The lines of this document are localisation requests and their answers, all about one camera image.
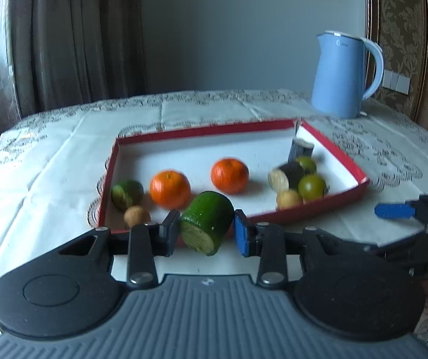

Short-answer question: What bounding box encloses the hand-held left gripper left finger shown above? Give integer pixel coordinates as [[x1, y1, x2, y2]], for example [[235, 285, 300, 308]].
[[58, 209, 182, 290]]

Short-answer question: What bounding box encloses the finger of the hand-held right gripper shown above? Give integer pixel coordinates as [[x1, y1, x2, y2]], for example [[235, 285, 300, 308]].
[[374, 194, 428, 228]]

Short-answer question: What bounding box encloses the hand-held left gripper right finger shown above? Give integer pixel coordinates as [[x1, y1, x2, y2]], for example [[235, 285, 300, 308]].
[[234, 209, 360, 288]]

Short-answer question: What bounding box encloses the green cucumber piece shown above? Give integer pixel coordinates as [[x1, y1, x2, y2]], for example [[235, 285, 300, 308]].
[[110, 179, 144, 211], [180, 191, 235, 257]]

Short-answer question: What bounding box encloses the small brown round fruit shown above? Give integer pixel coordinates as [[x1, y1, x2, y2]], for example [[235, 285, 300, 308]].
[[124, 206, 152, 229], [276, 189, 303, 210]]

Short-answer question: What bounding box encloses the orange mandarin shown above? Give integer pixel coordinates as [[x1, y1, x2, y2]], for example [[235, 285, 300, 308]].
[[149, 170, 192, 210], [210, 157, 250, 195]]

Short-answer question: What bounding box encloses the dark sugarcane piece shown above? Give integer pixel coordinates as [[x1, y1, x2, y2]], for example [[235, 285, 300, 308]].
[[268, 162, 306, 193], [288, 138, 315, 163]]

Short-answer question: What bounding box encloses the green tomato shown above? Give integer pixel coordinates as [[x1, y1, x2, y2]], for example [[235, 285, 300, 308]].
[[295, 156, 317, 176], [298, 174, 327, 201]]

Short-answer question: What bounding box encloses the red cardboard box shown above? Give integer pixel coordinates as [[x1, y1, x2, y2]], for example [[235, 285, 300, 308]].
[[97, 118, 370, 236]]

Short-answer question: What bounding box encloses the blue electric kettle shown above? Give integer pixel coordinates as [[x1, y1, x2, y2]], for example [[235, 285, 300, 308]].
[[311, 31, 385, 119]]

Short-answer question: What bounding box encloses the brown curtain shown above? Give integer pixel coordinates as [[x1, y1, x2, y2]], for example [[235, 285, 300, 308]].
[[0, 0, 147, 116]]

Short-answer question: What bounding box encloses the white wall switch panel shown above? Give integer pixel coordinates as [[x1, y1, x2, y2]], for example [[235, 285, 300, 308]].
[[382, 70, 411, 95]]

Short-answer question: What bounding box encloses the gold framed wall panel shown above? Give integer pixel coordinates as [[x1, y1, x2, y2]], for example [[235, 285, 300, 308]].
[[364, 0, 428, 135]]

